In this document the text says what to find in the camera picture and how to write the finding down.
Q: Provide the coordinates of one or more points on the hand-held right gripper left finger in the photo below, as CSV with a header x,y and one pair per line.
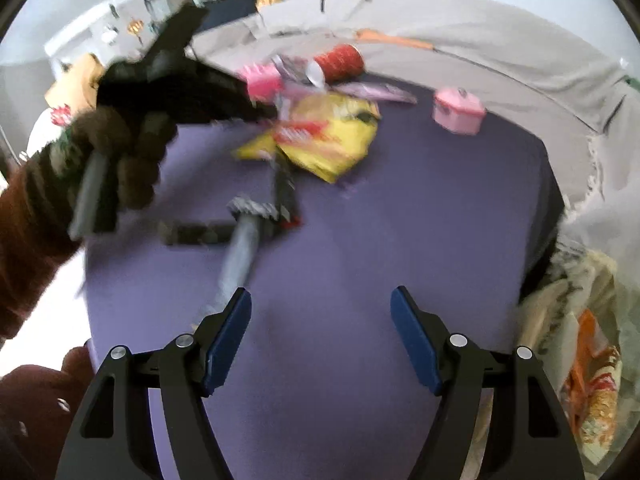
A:
x,y
227,345

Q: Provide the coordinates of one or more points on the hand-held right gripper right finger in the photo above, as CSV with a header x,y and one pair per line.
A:
x,y
415,340

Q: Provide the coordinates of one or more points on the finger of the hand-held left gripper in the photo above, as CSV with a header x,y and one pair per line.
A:
x,y
177,30
235,100

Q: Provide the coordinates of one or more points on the yellow chip bag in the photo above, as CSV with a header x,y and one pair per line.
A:
x,y
325,135

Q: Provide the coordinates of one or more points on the yellowish translucent trash bag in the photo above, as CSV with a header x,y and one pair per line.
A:
x,y
550,300

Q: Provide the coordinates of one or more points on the orange snack bag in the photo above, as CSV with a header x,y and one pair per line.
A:
x,y
595,385

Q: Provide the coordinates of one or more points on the person's left hand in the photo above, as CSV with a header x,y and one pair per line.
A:
x,y
145,145

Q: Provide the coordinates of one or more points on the pink toy box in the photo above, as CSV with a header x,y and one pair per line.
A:
x,y
262,82

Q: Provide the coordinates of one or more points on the dark blue cloth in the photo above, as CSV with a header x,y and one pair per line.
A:
x,y
230,10

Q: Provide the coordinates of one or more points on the silver foil wrapper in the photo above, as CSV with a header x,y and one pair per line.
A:
x,y
292,66

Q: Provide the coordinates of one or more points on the orange chair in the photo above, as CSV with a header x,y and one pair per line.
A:
x,y
75,77

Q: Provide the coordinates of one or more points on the long grey wrapper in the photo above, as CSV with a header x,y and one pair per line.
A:
x,y
240,255

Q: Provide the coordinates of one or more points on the white cushion red print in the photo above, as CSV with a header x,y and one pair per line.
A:
x,y
61,115

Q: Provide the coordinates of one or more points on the black and red wrapper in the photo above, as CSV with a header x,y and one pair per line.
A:
x,y
287,195

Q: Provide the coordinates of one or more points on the red paper cup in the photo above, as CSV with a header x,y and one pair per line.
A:
x,y
342,62

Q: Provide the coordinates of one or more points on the dark wrapper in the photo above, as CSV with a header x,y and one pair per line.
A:
x,y
195,232

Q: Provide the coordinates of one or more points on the purple tablecloth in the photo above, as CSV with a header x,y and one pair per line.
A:
x,y
400,210

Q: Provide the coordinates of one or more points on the orange plush toy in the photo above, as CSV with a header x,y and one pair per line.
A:
x,y
395,39

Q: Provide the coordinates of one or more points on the maroon clothing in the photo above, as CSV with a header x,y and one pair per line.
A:
x,y
35,400

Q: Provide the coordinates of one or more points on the pink toy pot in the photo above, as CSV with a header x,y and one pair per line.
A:
x,y
457,110

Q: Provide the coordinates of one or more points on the grey covered sofa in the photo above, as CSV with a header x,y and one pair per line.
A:
x,y
475,45

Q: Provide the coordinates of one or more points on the white fringed throw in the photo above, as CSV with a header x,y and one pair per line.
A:
x,y
610,170

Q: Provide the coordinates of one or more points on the orange wall ornament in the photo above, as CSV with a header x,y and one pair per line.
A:
x,y
136,26

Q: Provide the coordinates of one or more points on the white wall ornament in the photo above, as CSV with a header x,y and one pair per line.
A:
x,y
108,34

